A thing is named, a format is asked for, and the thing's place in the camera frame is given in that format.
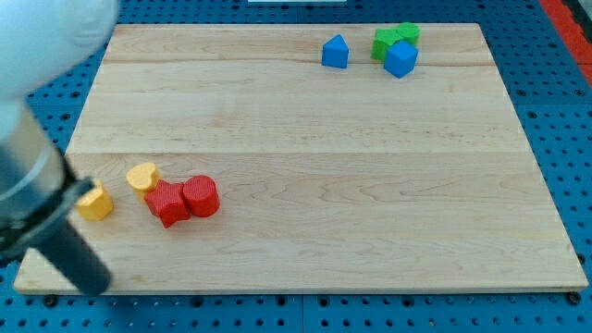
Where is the blue cube block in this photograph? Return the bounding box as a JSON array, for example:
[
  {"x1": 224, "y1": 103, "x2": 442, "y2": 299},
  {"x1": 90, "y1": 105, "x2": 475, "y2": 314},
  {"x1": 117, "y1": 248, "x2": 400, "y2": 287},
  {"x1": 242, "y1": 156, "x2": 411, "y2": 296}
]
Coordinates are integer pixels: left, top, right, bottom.
[{"x1": 383, "y1": 41, "x2": 419, "y2": 79}]

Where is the yellow heart block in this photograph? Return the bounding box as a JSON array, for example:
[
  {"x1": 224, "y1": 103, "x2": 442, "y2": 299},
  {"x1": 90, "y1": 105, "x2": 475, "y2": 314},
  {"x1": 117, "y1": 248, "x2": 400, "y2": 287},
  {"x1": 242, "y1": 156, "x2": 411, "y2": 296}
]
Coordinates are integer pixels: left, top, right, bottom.
[{"x1": 125, "y1": 162, "x2": 161, "y2": 202}]

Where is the green cylinder block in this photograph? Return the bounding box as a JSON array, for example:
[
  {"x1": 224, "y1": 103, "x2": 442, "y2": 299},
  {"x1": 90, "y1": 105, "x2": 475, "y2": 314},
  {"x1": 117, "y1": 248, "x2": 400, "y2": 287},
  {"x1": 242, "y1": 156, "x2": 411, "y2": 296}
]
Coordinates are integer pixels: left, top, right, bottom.
[{"x1": 396, "y1": 22, "x2": 421, "y2": 46}]

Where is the red cylinder block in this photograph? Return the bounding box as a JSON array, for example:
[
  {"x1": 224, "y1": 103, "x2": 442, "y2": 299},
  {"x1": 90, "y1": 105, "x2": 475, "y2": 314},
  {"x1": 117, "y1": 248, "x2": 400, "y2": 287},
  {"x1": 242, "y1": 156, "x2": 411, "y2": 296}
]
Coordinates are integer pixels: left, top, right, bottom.
[{"x1": 182, "y1": 175, "x2": 220, "y2": 217}]

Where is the yellow hexagon block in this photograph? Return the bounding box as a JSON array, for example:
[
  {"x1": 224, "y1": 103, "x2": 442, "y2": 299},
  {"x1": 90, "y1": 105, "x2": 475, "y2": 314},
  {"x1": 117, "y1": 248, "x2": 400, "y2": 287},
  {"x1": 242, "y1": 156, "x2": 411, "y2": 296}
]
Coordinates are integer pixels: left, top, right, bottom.
[{"x1": 75, "y1": 179, "x2": 114, "y2": 221}]

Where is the wooden board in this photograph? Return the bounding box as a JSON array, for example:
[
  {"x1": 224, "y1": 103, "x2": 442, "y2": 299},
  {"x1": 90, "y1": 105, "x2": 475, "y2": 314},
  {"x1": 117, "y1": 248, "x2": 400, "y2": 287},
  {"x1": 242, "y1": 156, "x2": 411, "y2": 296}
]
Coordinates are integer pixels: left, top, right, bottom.
[{"x1": 12, "y1": 22, "x2": 589, "y2": 296}]

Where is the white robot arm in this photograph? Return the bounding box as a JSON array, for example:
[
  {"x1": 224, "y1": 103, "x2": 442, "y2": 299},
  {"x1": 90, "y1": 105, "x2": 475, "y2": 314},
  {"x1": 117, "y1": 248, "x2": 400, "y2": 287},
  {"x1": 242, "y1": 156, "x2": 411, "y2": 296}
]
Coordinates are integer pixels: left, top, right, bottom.
[{"x1": 1, "y1": 0, "x2": 119, "y2": 221}]

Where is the red star block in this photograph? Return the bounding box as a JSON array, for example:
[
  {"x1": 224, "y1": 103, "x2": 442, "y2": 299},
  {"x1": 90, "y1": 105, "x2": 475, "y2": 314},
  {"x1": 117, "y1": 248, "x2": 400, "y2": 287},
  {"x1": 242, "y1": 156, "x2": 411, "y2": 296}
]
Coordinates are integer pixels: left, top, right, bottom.
[{"x1": 144, "y1": 179, "x2": 191, "y2": 228}]

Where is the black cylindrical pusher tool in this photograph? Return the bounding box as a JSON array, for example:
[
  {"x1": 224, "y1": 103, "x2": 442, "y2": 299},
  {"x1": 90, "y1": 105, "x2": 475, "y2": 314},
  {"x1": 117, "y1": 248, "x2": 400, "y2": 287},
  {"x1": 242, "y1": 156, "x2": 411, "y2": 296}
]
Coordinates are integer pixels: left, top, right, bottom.
[{"x1": 1, "y1": 178, "x2": 111, "y2": 296}]

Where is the green star block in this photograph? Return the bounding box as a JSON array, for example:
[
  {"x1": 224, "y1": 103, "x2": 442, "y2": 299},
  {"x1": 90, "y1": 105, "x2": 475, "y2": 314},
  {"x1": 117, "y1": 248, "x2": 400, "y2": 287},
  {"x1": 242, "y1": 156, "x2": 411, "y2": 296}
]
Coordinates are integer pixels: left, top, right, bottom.
[{"x1": 371, "y1": 29, "x2": 403, "y2": 61}]

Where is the blue triangular prism block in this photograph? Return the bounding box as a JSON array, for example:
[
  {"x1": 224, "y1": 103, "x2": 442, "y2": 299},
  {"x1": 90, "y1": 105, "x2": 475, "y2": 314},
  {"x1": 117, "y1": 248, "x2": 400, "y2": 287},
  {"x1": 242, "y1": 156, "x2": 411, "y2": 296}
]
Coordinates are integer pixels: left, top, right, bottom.
[{"x1": 321, "y1": 34, "x2": 350, "y2": 68}]

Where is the red mat strip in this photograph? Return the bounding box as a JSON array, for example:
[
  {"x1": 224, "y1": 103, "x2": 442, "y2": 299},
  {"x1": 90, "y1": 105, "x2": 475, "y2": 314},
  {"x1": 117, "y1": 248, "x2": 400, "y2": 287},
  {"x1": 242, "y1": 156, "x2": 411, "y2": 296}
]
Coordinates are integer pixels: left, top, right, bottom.
[{"x1": 539, "y1": 0, "x2": 591, "y2": 84}]

